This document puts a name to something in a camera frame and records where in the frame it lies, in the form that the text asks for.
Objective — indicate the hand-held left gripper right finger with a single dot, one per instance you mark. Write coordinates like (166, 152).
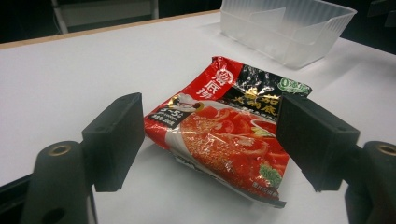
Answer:
(314, 137)

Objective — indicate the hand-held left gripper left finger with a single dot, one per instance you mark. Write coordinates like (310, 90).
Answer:
(115, 140)

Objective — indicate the red soup base packet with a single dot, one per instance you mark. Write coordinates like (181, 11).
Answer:
(227, 140)

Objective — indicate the clear plastic bin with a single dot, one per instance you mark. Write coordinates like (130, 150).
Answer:
(289, 28)

